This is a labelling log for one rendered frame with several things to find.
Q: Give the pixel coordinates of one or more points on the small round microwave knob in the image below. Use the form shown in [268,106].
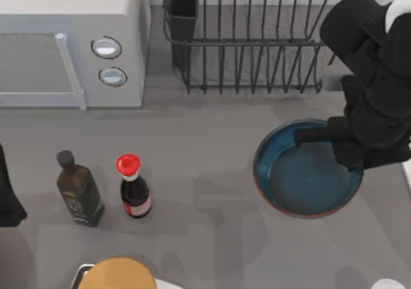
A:
[112,76]

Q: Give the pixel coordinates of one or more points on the orange rounded bread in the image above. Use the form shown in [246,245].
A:
[118,274]

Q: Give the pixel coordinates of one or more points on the large round microwave knob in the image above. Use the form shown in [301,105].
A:
[106,47]

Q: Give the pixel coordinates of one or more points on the dark bottle with red cap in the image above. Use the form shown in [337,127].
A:
[136,196]

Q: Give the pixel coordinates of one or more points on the dark olive oil bottle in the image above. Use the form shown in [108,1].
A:
[80,196]

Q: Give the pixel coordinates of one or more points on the pale grey rounded box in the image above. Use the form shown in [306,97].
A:
[407,180]

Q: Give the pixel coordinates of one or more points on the microwave oven door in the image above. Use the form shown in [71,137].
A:
[29,64]

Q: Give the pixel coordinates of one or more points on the blue bowl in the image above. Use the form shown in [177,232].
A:
[308,186]

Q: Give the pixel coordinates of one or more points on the white rounded object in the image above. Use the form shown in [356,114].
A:
[388,284]

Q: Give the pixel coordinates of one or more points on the pale microwave oven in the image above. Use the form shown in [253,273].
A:
[135,19]

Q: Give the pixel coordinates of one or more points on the black cutlery holder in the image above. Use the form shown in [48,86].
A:
[183,9]

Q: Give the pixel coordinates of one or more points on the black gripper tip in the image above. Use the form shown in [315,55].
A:
[8,196]

